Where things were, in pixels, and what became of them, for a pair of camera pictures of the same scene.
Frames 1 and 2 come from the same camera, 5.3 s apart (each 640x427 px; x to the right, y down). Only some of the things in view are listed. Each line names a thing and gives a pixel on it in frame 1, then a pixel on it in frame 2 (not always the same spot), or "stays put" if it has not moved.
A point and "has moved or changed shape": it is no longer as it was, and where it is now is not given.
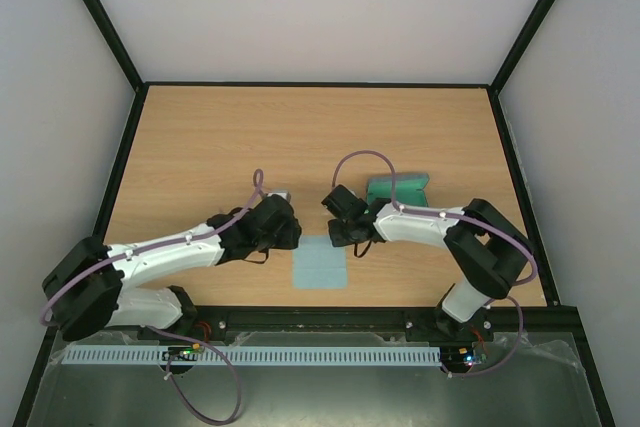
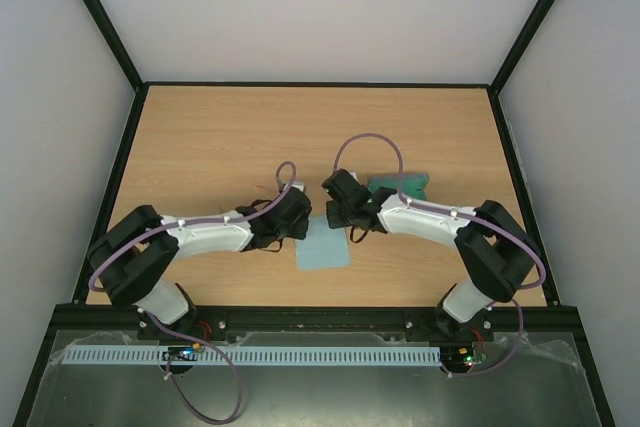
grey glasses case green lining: (409, 189) stays put
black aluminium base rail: (161, 322) stays put
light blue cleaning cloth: (318, 264) has moved or changed shape
